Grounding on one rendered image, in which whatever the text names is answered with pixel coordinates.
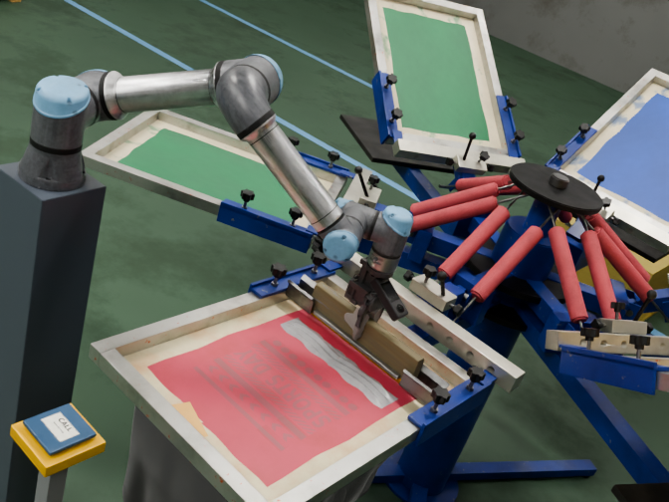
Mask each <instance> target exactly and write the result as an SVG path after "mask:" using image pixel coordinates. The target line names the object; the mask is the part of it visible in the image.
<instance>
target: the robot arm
mask: <svg viewBox="0 0 669 502"><path fill-rule="evenodd" d="M282 87H283V75H282V72H281V69H280V68H279V66H278V65H277V63H276V62H275V61H274V60H272V59H271V58H270V57H268V56H265V55H262V54H253V55H249V56H247V57H245V58H244V59H237V60H226V61H219V62H217V64H216V65H215V67H214V68H213V69H203V70H193V71H182V72H171V73H160V74H149V75H138V76H127V77H123V76H122V75H121V74H120V73H119V72H116V71H110V72H108V71H105V70H88V71H85V72H82V73H80V74H79V75H77V76H76V77H69V76H59V77H56V76H50V77H47V78H44V79H42V80H41V81H40V82H39V83H38V84H37V86H36V89H35V93H34V96H33V112H32V121H31V130H30V140H29V144H28V146H27V148H26V150H25V153H24V155H23V157H22V158H21V159H20V162H19V166H18V175H19V177H20V178H21V179H22V180H23V181H24V182H26V183H27V184H29V185H31V186H34V187H36V188H40V189H43V190H49V191H71V190H75V189H78V188H80V187H82V186H83V185H84V184H85V181H86V169H85V163H84V159H83V154H82V147H83V140H84V133H85V129H86V128H88V127H89V126H92V125H93V124H95V123H98V122H105V121H118V120H123V119H124V118H125V117H126V115H127V114H128V113H137V112H150V111H162V110H175V109H188V108H200V107H213V106H218V107H219V109H220V112H221V113H222V115H223V117H224V119H225V120H226V122H227V123H228V125H229V126H230V128H231V129H232V131H233V132H234V133H235V134H236V135H237V136H238V137H239V139H240V140H241V141H245V142H248V143H249V144H250V145H251V146H252V148H253V149H254V150H255V152H256V153H257V154H258V156H259V157H260V158H261V159H262V161H263V162H264V163H265V165H266V166H267V167H268V169H269V170H270V171H271V172H272V174H273V175H274V176H275V178H276V179H277V180H278V182H279V183H280V184H281V186H282V187H283V188H284V189H285V191H286V192H287V193H288V195H289V196H290V197H291V199H292V200H293V201H294V202H295V204H296V205H297V206H298V208H299V209H300V210H301V212H302V213H303V214H304V215H305V217H306V218H307V219H308V221H309V222H310V223H311V225H312V226H313V227H314V228H315V230H316V231H317V232H318V234H319V235H320V236H321V238H322V239H323V240H324V241H323V250H324V253H325V255H326V256H327V257H328V258H329V259H330V260H332V261H334V262H337V263H343V262H346V261H349V260H350V259H351V258H352V257H353V255H354V253H355V252H356V251H357V250H358V247H359V243H360V241H361V239H362V238H363V239H366V240H370V241H373V243H372V246H371V249H370V252H369V255H368V256H367V257H365V258H364V257H363V258H361V259H360V261H359V263H360V264H361V265H362V266H361V269H360V272H359V274H358V275H357V274H355V275H356V276H355V275H354V276H355V277H354V276H353V278H352V279H349V282H348V285H347V288H346V291H345V294H344V296H345V297H346V298H347V299H349V301H350V302H351V303H353V304H354V305H359V307H358V308H356V309H355V311H354V313H353V314H352V313H346V314H345V315H344V319H345V321H346V322H347V323H348V324H349V326H350V327H351V328H352V330H353V333H352V338H353V339H354V340H357V339H358V338H360V337H361V333H362V331H363V330H364V326H365V324H366V322H367V321H368V319H369V318H372V319H373V320H374V321H376V322H378V320H379V319H380V317H381V315H382V313H383V311H384V309H385V310H386V312H387V314H388V315H389V317H390V319H391V320H392V321H393V322H395V321H397V320H399V319H401V318H403V317H405V316H406V315H408V311H407V309H406V307H405V306H404V304H403V302H402V301H401V299H400V297H399V296H398V294H397V292H396V290H395V289H394V287H393V285H392V284H391V282H390V280H389V279H388V278H391V277H392V276H393V273H394V271H395V270H396V268H397V265H398V263H399V260H400V257H401V254H402V252H403V249H404V246H405V244H406V241H407V239H408V237H409V235H410V231H411V228H412V224H413V216H412V214H411V213H410V212H409V211H408V210H406V209H404V208H402V207H399V206H397V207H396V206H394V205H391V206H387V207H386V208H385V209H384V211H383V212H382V211H378V210H375V209H373V208H370V207H367V206H364V205H362V204H359V203H356V202H354V201H353V200H347V199H344V198H341V197H340V198H338V199H337V200H336V201H334V199H333V198H332V197H331V195H330V194H329V193H328V191H327V190H326V189H325V187H324V186H323V185H322V183H321V182H320V181H319V179H318V178H317V177H316V175H315V174H314V173H313V171H312V170H311V169H310V167H309V166H308V165H307V163H306V162H305V160H304V159H303V158H302V156H301V155H300V154H299V152H298V151H297V150H296V148H295V147H294V146H293V144H292V143H291V142H290V140H289V139H288V138H287V136H286V135H285V134H284V132H283V131H282V130H281V128H280V127H279V126H278V124H277V123H276V114H275V113H274V111H273V110H272V109H271V107H270V104H271V103H273V102H274V101H275V100H276V99H277V98H278V96H279V94H280V92H281V90H282ZM356 279H357V280H356Z"/></svg>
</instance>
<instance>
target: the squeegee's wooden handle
mask: <svg viewBox="0 0 669 502"><path fill-rule="evenodd" d="M312 297H313V298H314V299H315V300H316V302H315V305H314V308H313V310H319V311H320V312H321V313H322V314H324V315H325V316H326V317H327V318H329V319H330V320H331V321H333V322H334V323H335V324H336V325H338V326H339V327H340V328H342V329H343V330H344V331H345V332H347V333H348V334H349V335H350V336H352V333H353V330H352V328H351V327H350V326H349V324H348V323H347V322H346V321H345V319H344V315H345V314H346V313H352V314H353V313H354V311H355V309H356V306H355V305H353V304H352V303H351V302H349V301H348V300H347V299H345V298H344V297H343V296H341V295H340V294H339V293H337V292H336V291H335V290H333V289H332V288H331V287H329V286H328V285H327V284H325V283H324V282H320V283H318V284H317V285H316V286H315V289H314V291H313V294H312ZM357 341H358V342H359V343H361V344H362V345H363V346H365V347H366V348H367V349H368V350H370V351H371V352H372V353H373V354H375V355H376V356H377V357H379V358H380V359H381V360H382V361H384V362H385V363H386V364H388V365H389V366H390V367H391V368H393V369H394V370H395V371H396V372H398V373H399V374H400V375H401V376H400V378H402V376H403V374H404V372H403V371H404V369H406V370H407V371H408V372H410V373H411V374H412V375H414V376H415V377H418V375H419V372H420V370H421V368H422V365H423V363H424V358H423V357H421V356H420V355H419V354H417V353H416V352H415V351H413V350H412V349H411V348H409V347H408V346H407V345H405V344H404V343H403V342H401V341H400V340H399V339H397V338H396V337H395V336H393V335H392V334H391V333H389V332H388V331H387V330H386V329H385V328H384V327H382V326H381V325H380V324H378V323H377V322H376V321H374V320H373V319H372V318H369V319H368V321H367V322H366V324H365V326H364V330H363V331H362V333H361V337H360V338H358V339H357Z"/></svg>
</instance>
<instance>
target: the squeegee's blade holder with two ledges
mask: <svg viewBox="0 0 669 502"><path fill-rule="evenodd" d="M313 314H314V315H315V316H317V317H318V318H319V319H320V320H322V321H323V322H324V323H325V324H327V325H328V326H329V327H331V328H332V329H333V330H334V331H336V332H337V333H338V334H339V335H341V336H342V337H343V338H344V339H346V340H347V341H348V342H350V343H351V344H352V345H353V346H355V347H356V348H357V349H358V350H360V351H361V352H362V353H363V354H365V355H366V356H367V357H369V358H370V359H371V360H372V361H374V362H375V363H376V364H377V365H379V366H380V367H381V368H382V369H384V370H385V371H386V372H388V373H389V374H390V375H391V376H393V377H394V378H395V379H399V378H400V376H401V375H400V374H399V373H398V372H396V371H395V370H394V369H393V368H391V367H390V366H389V365H388V364H386V363H385V362H384V361H382V360H381V359H380V358H379V357H377V356H376V355H375V354H373V353H372V352H371V351H370V350H368V349H367V348H366V347H365V346H363V345H362V344H361V343H359V342H358V341H357V340H354V339H353V338H352V336H350V335H349V334H348V333H347V332H345V331H344V330H343V329H342V328H340V327H339V326H338V325H336V324H335V323H334V322H333V321H331V320H330V319H329V318H327V317H326V316H325V315H324V314H322V313H321V312H320V311H319V310H314V312H313Z"/></svg>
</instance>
